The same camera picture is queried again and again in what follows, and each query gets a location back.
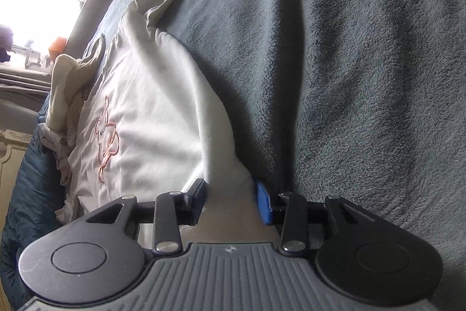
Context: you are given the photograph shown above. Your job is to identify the blue duvet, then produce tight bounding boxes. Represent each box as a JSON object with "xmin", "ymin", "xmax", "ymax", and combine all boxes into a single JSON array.
[{"xmin": 0, "ymin": 92, "xmax": 70, "ymax": 308}]

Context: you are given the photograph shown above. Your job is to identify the white sweatshirt with pink print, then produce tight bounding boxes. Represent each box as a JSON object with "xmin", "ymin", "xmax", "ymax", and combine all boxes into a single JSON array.
[{"xmin": 54, "ymin": 0, "xmax": 263, "ymax": 249}]

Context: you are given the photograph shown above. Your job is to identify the light grey shirt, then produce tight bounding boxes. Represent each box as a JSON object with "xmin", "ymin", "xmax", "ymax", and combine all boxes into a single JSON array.
[{"xmin": 36, "ymin": 122, "xmax": 79, "ymax": 186}]

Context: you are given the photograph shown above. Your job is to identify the pink houndstooth knit garment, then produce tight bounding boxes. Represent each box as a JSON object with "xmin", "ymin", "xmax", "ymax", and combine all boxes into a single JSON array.
[{"xmin": 66, "ymin": 90, "xmax": 88, "ymax": 147}]

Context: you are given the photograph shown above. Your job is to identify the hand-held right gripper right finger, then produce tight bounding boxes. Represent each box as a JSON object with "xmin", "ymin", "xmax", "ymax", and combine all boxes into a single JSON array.
[{"xmin": 256, "ymin": 181, "xmax": 359, "ymax": 255}]

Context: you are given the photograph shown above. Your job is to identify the orange bag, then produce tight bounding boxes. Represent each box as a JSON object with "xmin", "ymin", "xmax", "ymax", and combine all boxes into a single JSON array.
[{"xmin": 48, "ymin": 37, "xmax": 68, "ymax": 55}]

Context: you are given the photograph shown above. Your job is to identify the grey fleece bed blanket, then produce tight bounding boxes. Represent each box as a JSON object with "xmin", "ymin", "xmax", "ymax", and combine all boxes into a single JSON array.
[{"xmin": 69, "ymin": 0, "xmax": 466, "ymax": 311}]

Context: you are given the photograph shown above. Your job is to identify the dark hanging cloth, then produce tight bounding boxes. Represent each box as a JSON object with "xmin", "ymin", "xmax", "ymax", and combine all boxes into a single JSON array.
[{"xmin": 0, "ymin": 25, "xmax": 13, "ymax": 62}]

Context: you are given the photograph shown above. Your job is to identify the grey curtain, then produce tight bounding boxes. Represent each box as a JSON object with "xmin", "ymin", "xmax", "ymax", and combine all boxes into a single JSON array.
[{"xmin": 0, "ymin": 63, "xmax": 52, "ymax": 100}]

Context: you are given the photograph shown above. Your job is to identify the cream carved headboard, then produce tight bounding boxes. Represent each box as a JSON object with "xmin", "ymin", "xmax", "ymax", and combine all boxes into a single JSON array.
[{"xmin": 0, "ymin": 129, "xmax": 35, "ymax": 210}]

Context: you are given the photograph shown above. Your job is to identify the pile of cream clothes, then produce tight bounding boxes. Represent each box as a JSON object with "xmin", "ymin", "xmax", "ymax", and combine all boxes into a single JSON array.
[{"xmin": 47, "ymin": 36, "xmax": 106, "ymax": 133}]

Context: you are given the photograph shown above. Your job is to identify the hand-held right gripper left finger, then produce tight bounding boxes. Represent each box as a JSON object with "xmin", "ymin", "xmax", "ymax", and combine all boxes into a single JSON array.
[{"xmin": 85, "ymin": 178, "xmax": 209, "ymax": 255}]

